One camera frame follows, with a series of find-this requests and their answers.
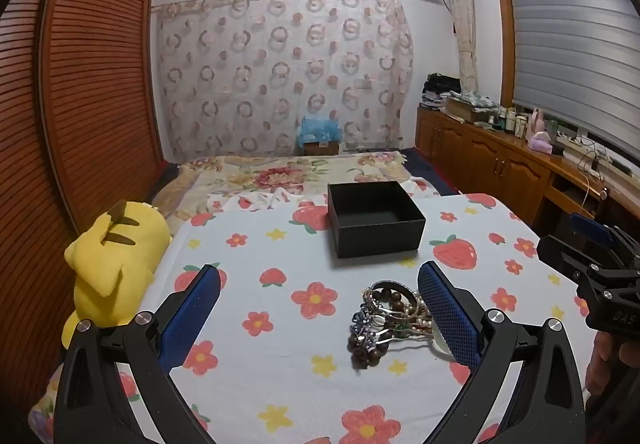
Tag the person's right hand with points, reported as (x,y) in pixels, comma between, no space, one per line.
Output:
(602,364)

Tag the blue plastic bag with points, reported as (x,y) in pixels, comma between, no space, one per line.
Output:
(317,129)

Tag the row of small bottles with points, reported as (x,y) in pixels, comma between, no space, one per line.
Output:
(512,121)

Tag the white power strip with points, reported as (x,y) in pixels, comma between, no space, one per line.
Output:
(572,144)

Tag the yellow plush toy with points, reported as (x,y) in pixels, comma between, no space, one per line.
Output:
(112,264)

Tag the pile of dark clothes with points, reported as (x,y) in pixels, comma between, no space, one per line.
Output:
(440,84)

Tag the cardboard box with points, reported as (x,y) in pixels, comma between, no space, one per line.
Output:
(320,148)

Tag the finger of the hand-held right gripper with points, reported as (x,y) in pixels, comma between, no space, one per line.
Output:
(592,229)
(565,256)

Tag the black box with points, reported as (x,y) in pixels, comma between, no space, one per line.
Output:
(370,234)

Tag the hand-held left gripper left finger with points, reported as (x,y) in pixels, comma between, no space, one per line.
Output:
(192,319)

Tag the narrow floral curtain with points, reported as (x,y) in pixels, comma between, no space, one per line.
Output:
(462,24)

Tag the wooden cabinet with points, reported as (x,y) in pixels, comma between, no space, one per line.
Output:
(480,159)

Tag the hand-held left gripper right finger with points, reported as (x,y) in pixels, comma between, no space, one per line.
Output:
(450,319)

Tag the floral blanket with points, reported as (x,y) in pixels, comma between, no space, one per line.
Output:
(260,174)

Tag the pink toy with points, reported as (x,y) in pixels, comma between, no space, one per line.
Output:
(539,134)

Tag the wooden slatted wardrobe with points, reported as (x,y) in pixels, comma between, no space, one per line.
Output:
(75,99)

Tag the silver bangle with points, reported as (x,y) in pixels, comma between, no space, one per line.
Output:
(395,285)

